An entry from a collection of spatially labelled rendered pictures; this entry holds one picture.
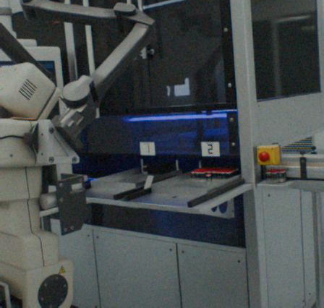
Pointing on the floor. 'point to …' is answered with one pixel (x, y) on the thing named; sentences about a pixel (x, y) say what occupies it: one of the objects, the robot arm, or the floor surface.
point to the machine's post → (249, 142)
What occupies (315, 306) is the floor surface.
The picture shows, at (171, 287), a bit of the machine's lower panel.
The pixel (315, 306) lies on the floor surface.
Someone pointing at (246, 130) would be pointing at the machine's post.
